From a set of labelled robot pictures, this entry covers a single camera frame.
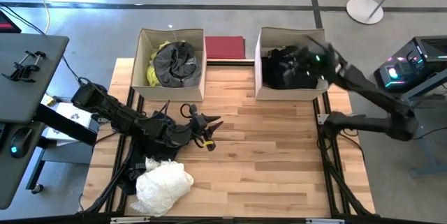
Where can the grey metal table frame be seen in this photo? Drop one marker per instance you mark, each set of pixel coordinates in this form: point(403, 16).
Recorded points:
point(427, 161)

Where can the black computer mouse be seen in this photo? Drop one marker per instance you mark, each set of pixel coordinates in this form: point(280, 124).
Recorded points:
point(21, 140)

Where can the grey garment with label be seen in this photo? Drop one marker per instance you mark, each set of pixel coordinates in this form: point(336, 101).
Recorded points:
point(178, 67)

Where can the black desk leg frame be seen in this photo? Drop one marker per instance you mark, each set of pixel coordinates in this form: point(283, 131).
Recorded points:
point(63, 126)

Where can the black aluminium frame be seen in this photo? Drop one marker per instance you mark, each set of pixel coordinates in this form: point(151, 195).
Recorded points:
point(195, 221)

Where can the grey desk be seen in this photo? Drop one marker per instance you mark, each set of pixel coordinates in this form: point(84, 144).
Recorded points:
point(35, 95)

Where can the silver bracket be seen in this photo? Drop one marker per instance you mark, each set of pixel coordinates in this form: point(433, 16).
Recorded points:
point(324, 221)
point(129, 220)

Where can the white mounting plate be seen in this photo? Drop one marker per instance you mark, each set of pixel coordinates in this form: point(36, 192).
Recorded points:
point(321, 117)

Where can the round white stand base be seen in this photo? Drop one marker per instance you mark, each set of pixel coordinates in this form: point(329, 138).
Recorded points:
point(359, 9)

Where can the dark red book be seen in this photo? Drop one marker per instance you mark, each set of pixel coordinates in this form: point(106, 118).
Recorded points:
point(225, 47)

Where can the black computer with coloured lights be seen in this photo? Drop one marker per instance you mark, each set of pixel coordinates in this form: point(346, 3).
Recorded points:
point(429, 53)

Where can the beige fabric storage bin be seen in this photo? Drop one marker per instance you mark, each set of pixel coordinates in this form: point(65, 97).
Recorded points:
point(290, 95)
point(167, 95)

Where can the yellow garment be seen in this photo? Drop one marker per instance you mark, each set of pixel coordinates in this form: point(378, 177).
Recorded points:
point(152, 75)

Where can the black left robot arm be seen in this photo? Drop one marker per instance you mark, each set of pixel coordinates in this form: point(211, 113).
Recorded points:
point(122, 117)

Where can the black bar clamp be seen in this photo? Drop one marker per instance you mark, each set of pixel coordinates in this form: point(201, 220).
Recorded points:
point(30, 67)
point(15, 67)

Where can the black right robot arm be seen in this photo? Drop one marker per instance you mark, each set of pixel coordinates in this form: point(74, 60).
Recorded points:
point(366, 124)

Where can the white garment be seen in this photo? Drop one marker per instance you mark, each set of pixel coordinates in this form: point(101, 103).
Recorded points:
point(160, 189)

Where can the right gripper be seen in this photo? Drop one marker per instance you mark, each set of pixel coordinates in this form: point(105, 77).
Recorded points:
point(323, 63)

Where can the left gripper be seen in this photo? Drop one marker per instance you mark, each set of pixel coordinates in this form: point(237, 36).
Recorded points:
point(199, 126)

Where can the white cardboard box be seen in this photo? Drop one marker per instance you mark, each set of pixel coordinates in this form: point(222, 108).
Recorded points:
point(70, 116)

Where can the black screen device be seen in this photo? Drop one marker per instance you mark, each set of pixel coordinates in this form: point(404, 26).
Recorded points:
point(7, 25)

